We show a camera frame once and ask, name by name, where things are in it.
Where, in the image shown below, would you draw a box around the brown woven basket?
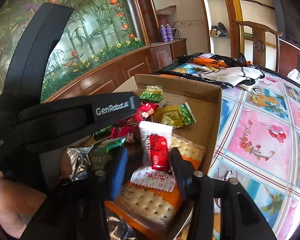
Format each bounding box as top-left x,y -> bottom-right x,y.
156,5 -> 178,26

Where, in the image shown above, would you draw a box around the silver foil snack packet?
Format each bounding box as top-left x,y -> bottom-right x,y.
66,146 -> 93,182

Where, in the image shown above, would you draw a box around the wooden chair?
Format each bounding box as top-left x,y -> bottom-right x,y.
232,18 -> 283,72

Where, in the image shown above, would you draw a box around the black flat television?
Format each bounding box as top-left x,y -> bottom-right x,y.
266,0 -> 300,47

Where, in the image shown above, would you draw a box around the flower wall mural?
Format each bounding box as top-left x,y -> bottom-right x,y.
0,0 -> 146,103

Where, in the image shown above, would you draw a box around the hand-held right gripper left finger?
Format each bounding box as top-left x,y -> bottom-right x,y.
20,147 -> 129,240

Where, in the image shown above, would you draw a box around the green pea snack packet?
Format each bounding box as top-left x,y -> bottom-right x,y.
154,102 -> 198,130
139,85 -> 164,103

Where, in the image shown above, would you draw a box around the white packet red lettering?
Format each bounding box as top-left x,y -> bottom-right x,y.
129,166 -> 177,193

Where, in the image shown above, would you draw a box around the white red snack packet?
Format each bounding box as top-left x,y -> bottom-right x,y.
138,120 -> 173,172

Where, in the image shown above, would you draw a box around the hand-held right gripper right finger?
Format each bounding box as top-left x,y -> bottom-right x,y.
170,147 -> 278,240

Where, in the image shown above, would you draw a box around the wooden low cabinet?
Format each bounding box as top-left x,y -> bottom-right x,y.
40,38 -> 188,103

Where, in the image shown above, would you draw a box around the orange cracker packet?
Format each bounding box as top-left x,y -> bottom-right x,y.
169,133 -> 206,171
104,180 -> 188,240

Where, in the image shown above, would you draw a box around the dark red snack packet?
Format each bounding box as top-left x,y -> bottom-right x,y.
109,124 -> 141,145

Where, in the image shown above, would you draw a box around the bright red snack packet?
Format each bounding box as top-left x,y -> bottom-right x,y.
134,102 -> 160,123

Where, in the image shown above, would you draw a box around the white plastic bag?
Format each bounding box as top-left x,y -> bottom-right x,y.
286,68 -> 300,91

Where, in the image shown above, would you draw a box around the brown cardboard box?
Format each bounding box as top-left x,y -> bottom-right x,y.
40,74 -> 222,240

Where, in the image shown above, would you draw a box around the dark small bag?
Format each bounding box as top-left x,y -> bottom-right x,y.
210,22 -> 228,38

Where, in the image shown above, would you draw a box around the glass wall shelves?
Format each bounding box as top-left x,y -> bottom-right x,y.
199,0 -> 276,41

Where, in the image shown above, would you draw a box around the person's left hand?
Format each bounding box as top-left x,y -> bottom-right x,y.
0,152 -> 74,235

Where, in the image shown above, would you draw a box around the green foil snack packet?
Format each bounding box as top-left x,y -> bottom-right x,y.
92,137 -> 127,171

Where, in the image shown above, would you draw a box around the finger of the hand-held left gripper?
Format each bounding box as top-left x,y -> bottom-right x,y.
129,95 -> 142,111

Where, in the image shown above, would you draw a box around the black orange white scarf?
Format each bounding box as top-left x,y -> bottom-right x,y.
152,52 -> 266,91

